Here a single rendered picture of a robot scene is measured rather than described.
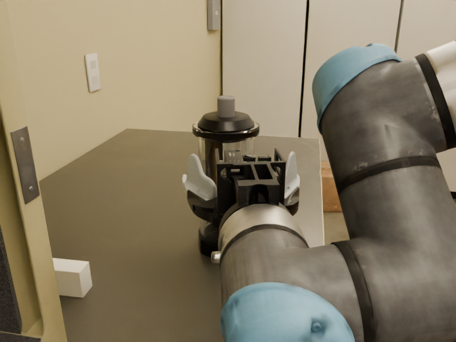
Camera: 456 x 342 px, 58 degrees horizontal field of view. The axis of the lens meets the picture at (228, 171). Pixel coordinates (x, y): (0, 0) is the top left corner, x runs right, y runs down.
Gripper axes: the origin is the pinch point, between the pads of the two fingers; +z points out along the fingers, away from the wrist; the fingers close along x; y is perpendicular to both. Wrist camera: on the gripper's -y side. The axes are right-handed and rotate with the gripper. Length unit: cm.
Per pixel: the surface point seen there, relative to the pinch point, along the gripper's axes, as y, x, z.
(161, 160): -17, 17, 60
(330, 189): -92, -83, 209
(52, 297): -7.0, 21.3, -15.2
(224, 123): 6.0, 1.6, 8.1
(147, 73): -1, 29, 127
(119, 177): -17, 27, 47
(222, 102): 8.7, 1.7, 10.6
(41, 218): 2.2, 21.1, -14.7
